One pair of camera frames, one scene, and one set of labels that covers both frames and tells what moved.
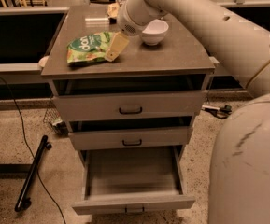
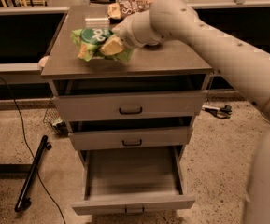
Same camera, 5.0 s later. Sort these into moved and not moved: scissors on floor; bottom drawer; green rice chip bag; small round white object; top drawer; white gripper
Moved: green rice chip bag; white gripper
Not moved: top drawer; small round white object; scissors on floor; bottom drawer
